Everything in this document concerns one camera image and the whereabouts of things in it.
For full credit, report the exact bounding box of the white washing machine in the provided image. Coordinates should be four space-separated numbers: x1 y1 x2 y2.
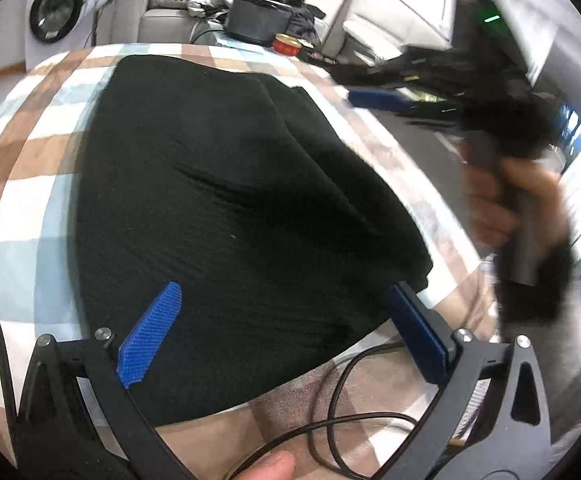
23 0 131 71

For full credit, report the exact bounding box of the person's right hand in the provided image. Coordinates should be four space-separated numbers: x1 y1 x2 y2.
463 152 571 250

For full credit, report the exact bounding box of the black knit sweater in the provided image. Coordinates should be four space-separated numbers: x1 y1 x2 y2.
75 55 434 426

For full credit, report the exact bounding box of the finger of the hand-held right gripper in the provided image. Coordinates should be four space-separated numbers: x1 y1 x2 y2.
348 87 464 128
331 45 456 88

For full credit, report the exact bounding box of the grey garment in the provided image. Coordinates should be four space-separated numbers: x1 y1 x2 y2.
188 0 231 18

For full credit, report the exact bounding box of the grey sofa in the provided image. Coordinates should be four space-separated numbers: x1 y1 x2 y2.
95 0 231 47

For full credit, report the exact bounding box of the tray with food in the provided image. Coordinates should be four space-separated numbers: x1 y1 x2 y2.
303 50 342 67

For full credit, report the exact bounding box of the person's left hand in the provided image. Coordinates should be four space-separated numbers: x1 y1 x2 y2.
230 450 296 480

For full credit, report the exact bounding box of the checkered tablecloth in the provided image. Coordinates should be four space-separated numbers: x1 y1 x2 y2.
0 42 501 480

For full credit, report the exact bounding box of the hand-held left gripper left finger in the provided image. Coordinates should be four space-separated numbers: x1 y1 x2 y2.
13 281 198 480

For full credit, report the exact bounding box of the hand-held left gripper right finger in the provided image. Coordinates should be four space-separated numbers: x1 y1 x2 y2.
371 281 554 480

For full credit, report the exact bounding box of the thin black cable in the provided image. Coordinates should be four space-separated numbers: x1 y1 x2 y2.
228 342 471 480

